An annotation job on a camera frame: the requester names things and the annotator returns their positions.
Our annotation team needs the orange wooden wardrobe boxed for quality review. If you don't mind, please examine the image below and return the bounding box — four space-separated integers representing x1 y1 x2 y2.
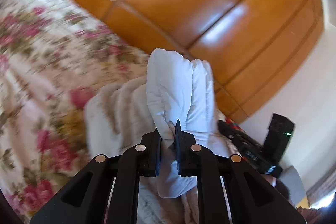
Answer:
75 0 324 123

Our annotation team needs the colourful checked pillow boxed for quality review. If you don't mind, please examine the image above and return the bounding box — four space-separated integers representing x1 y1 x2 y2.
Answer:
226 117 242 131

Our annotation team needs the floral bedspread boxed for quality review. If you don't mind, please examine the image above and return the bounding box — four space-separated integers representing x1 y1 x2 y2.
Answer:
1 0 147 223

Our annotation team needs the grey chair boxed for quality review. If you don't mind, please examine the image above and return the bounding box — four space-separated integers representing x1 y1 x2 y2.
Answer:
279 166 309 208

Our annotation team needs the white quilted puffer jacket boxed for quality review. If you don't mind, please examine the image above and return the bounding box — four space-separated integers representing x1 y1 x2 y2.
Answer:
84 48 232 223

